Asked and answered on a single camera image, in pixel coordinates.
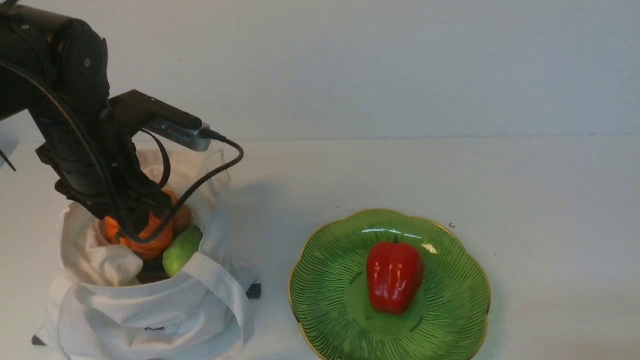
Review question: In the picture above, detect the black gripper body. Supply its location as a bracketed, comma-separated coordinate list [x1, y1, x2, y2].
[35, 89, 203, 231]

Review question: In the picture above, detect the orange toy pumpkin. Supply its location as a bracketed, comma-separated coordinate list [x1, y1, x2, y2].
[102, 188, 181, 261]

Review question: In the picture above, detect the white cloth tote bag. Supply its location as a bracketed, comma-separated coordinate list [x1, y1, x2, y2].
[32, 172, 259, 360]

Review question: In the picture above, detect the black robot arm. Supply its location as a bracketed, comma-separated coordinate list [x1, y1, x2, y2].
[1, 0, 210, 244]

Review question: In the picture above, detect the black base under bag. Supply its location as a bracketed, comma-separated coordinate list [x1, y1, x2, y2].
[246, 283, 262, 300]

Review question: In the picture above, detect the brown toy potato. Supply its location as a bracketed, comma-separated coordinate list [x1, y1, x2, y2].
[173, 204, 192, 236]

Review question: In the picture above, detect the light green toy vegetable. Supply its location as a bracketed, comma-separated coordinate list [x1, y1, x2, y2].
[162, 225, 203, 278]

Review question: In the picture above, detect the dark purple toy vegetable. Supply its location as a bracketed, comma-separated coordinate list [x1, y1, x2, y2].
[136, 257, 170, 285]

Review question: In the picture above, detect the red toy bell pepper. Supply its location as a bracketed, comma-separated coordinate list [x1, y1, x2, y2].
[366, 241, 425, 316]

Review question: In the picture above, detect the green glass scalloped plate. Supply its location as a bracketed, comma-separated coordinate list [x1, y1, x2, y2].
[288, 208, 491, 360]

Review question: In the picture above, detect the black camera cable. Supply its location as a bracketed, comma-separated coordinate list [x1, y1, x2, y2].
[0, 60, 245, 244]

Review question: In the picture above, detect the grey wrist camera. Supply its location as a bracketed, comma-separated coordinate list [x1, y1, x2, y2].
[144, 117, 211, 152]

